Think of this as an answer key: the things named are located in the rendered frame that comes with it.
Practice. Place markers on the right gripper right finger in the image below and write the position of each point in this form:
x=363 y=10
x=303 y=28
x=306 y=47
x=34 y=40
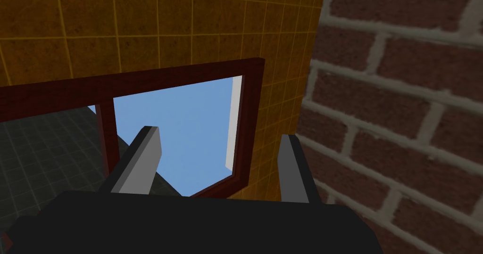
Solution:
x=295 y=171

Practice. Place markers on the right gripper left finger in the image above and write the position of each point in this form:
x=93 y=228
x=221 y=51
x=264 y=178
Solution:
x=139 y=163

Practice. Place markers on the dark red framed window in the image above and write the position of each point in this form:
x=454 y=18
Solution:
x=196 y=133

